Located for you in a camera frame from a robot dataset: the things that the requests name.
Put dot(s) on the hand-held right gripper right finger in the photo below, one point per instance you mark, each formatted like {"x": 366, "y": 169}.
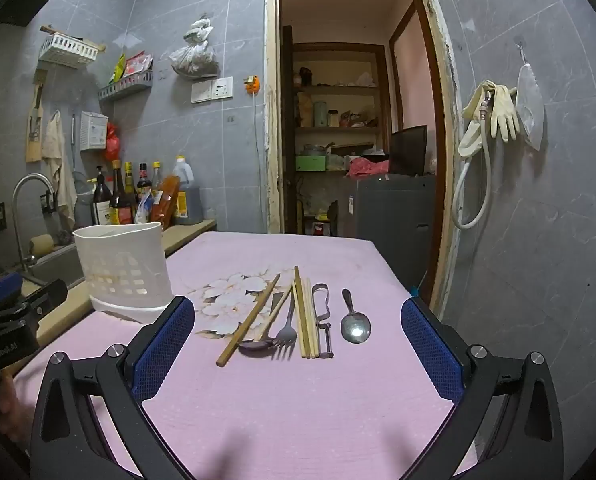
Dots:
{"x": 430, "y": 345}

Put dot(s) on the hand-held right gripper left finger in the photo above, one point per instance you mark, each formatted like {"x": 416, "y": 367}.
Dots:
{"x": 162, "y": 345}

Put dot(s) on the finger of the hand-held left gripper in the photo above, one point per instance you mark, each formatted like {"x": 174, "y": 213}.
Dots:
{"x": 2, "y": 287}
{"x": 45, "y": 299}

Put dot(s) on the round metal spoon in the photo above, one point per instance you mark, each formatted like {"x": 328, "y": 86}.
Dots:
{"x": 356, "y": 329}

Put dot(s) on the white plastic utensil holder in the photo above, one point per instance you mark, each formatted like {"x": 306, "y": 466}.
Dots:
{"x": 122, "y": 270}

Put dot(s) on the brown wooden chopstick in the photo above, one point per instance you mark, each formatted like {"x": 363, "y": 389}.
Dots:
{"x": 250, "y": 317}

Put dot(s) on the metal peeler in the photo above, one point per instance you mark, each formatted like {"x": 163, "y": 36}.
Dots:
{"x": 326, "y": 332}

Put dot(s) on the light wooden chopstick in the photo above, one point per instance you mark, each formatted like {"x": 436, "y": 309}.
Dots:
{"x": 277, "y": 310}

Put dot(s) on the pale bamboo chopstick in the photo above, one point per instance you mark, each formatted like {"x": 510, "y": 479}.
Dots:
{"x": 298, "y": 310}
{"x": 306, "y": 320}
{"x": 312, "y": 320}

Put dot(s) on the metal fork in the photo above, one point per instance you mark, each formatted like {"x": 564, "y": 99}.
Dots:
{"x": 285, "y": 335}

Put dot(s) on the person's left hand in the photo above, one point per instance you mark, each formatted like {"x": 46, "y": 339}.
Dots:
{"x": 12, "y": 402}

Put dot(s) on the steel sink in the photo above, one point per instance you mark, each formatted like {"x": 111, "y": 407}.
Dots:
{"x": 57, "y": 262}

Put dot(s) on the yellow sponge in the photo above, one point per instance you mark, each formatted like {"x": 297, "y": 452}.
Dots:
{"x": 41, "y": 244}

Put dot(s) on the metal faucet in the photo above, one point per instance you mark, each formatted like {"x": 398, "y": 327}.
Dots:
{"x": 20, "y": 200}

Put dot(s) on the dark glass bottle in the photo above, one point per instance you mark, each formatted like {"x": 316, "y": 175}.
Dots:
{"x": 101, "y": 205}

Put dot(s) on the soy sauce bottle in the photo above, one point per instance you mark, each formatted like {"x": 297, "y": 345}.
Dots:
{"x": 120, "y": 205}

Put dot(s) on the blue white packet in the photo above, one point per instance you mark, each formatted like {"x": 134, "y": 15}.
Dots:
{"x": 143, "y": 210}

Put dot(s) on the hanging beige towel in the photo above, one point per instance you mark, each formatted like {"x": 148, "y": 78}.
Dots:
{"x": 57, "y": 160}

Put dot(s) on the grey appliance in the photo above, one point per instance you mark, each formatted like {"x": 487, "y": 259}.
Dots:
{"x": 393, "y": 210}

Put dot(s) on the orange seasoning packet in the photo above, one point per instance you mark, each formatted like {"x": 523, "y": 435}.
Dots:
{"x": 167, "y": 202}

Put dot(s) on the hanging wooden cutting board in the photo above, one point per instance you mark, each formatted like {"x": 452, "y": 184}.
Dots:
{"x": 33, "y": 145}

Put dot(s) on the yellow cap sauce bottle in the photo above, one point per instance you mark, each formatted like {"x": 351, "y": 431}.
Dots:
{"x": 129, "y": 180}

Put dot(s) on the large oil jug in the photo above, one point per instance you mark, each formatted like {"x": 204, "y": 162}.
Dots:
{"x": 187, "y": 200}

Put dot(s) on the pink floral tablecloth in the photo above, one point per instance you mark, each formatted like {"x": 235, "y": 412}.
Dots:
{"x": 298, "y": 410}

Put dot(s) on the red cap sauce bottle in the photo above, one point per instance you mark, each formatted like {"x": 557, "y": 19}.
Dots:
{"x": 143, "y": 182}

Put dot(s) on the red canister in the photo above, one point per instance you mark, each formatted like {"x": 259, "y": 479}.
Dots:
{"x": 320, "y": 228}

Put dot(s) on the slim yellow cap bottle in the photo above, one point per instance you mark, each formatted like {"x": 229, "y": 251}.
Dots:
{"x": 156, "y": 177}

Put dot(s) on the red plastic bag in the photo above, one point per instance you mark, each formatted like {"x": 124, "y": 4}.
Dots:
{"x": 112, "y": 144}

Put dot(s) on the pink cloth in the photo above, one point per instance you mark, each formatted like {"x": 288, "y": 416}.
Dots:
{"x": 368, "y": 167}

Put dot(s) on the black screen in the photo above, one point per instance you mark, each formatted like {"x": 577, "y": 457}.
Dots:
{"x": 408, "y": 150}

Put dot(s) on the green box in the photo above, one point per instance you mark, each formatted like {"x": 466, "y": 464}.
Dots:
{"x": 312, "y": 163}

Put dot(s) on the cream rubber glove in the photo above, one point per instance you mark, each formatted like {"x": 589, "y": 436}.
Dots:
{"x": 505, "y": 115}
{"x": 473, "y": 130}

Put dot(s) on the wooden shelf unit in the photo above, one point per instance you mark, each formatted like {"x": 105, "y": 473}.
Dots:
{"x": 338, "y": 130}

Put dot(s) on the yellow green snack packet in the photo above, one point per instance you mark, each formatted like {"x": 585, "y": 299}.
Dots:
{"x": 117, "y": 70}

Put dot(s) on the red snack packet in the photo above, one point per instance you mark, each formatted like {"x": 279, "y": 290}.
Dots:
{"x": 138, "y": 65}

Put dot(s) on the flat clear plastic bag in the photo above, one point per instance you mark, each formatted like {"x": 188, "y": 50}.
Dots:
{"x": 530, "y": 110}

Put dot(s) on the green canister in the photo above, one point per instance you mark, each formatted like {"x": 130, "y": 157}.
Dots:
{"x": 320, "y": 114}

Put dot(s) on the hanging clear plastic bag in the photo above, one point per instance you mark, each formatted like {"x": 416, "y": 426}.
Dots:
{"x": 195, "y": 57}

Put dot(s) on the white wall box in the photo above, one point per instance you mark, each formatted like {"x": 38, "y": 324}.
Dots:
{"x": 93, "y": 131}

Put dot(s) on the grey wall shelf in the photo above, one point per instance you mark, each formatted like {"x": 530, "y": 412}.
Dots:
{"x": 125, "y": 87}

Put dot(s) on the white wall basket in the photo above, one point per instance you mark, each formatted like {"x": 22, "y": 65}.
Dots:
{"x": 70, "y": 50}

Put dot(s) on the wooden door frame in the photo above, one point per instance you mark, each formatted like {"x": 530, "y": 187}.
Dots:
{"x": 272, "y": 110}

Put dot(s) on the white wall switch plate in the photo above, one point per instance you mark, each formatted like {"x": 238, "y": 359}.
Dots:
{"x": 212, "y": 90}

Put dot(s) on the orange wall hook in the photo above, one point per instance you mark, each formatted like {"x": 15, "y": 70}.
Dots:
{"x": 251, "y": 85}

